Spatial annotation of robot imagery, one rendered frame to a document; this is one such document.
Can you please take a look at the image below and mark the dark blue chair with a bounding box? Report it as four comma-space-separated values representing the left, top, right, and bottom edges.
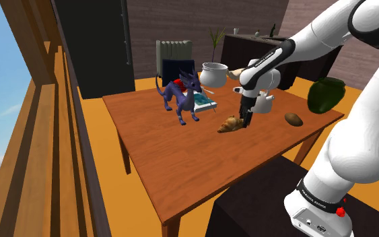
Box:
161, 59, 195, 88

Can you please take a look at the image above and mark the dark green vase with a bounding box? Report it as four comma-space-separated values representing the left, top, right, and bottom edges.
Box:
307, 76, 347, 115

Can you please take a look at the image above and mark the wooden framed window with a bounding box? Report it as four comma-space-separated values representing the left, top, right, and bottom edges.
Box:
0, 0, 112, 237

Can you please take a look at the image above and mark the purple dragon figure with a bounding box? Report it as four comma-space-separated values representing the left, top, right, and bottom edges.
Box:
156, 68, 204, 126

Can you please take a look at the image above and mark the grey radiator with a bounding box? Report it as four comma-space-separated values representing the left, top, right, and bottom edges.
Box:
156, 40, 193, 79

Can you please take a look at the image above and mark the red round object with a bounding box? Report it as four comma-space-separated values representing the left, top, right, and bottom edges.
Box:
172, 78, 187, 93

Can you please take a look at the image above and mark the dark robot stand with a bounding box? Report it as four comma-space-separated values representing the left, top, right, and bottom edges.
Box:
205, 155, 379, 237

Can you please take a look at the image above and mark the green leafy plant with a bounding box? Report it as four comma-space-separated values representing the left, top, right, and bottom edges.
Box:
207, 27, 227, 64

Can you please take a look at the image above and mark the beige bread piece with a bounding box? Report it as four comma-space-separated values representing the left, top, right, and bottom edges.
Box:
227, 67, 246, 81

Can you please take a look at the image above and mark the dark wooden sideboard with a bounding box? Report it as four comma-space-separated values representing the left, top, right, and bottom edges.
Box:
220, 23, 344, 92

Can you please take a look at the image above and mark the tall black cabinet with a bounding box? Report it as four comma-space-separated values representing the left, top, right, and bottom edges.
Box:
50, 0, 137, 100

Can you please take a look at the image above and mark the brown potato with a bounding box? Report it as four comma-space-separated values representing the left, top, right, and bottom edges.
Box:
284, 112, 304, 127

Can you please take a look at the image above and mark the golden brown croissant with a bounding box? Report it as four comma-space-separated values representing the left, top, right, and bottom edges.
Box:
217, 114, 246, 134

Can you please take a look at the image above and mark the book with blue cover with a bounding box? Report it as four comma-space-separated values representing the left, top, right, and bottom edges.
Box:
182, 90, 219, 113

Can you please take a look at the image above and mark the large white pot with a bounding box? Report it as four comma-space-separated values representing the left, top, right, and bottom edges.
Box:
199, 61, 230, 89

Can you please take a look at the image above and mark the brown wooden table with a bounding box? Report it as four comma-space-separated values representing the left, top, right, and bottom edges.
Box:
102, 75, 345, 237

